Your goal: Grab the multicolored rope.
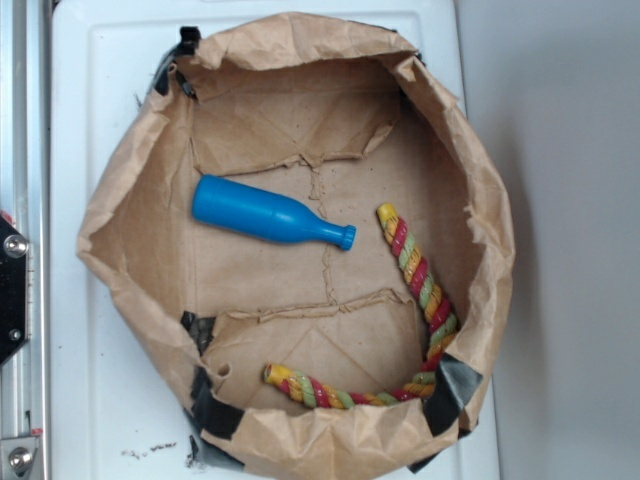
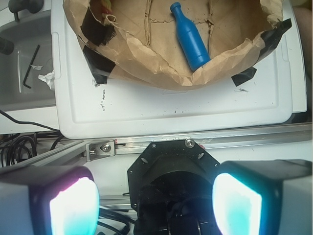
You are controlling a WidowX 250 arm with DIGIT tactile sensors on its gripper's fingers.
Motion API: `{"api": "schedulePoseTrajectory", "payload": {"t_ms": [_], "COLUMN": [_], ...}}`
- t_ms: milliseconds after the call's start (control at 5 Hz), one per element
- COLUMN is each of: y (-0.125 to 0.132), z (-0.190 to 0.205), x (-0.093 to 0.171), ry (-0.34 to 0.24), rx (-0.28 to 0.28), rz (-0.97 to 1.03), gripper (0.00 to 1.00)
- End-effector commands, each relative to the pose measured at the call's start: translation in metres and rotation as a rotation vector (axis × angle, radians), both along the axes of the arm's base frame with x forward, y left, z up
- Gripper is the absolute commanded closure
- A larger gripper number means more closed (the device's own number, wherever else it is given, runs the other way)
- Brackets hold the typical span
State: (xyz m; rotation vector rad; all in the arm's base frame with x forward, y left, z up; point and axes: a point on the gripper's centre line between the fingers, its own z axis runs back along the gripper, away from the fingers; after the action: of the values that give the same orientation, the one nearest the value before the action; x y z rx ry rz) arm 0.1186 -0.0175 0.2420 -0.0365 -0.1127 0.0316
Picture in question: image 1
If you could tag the blue plastic bottle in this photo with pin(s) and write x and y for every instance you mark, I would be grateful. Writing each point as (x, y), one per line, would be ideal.
(259, 213)

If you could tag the brown paper bag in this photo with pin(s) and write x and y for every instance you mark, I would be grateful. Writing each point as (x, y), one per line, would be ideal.
(303, 360)

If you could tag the aluminium frame rail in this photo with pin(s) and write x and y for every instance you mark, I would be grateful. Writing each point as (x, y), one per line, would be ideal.
(24, 417)

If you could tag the white plastic tray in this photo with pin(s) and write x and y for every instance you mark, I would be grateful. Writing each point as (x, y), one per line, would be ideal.
(112, 415)

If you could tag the black metal bracket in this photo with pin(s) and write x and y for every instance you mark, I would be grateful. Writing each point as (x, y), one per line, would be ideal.
(14, 289)

